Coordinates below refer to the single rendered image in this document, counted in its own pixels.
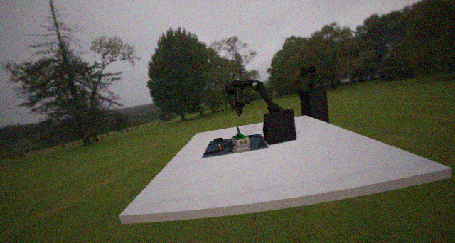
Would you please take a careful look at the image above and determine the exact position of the dark blue work mat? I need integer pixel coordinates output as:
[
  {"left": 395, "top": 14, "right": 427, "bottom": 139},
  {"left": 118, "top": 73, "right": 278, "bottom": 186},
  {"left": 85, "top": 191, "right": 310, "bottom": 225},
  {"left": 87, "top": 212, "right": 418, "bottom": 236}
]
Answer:
[{"left": 201, "top": 134, "right": 269, "bottom": 158}]

